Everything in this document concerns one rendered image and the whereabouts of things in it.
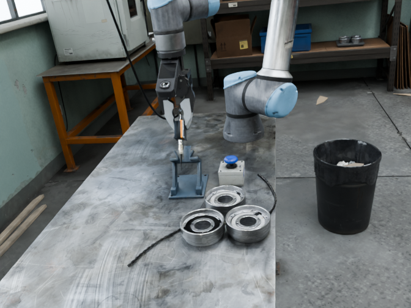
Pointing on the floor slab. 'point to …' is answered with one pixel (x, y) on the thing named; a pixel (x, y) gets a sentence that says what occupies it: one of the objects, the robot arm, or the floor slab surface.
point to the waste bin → (345, 184)
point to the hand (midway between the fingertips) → (180, 126)
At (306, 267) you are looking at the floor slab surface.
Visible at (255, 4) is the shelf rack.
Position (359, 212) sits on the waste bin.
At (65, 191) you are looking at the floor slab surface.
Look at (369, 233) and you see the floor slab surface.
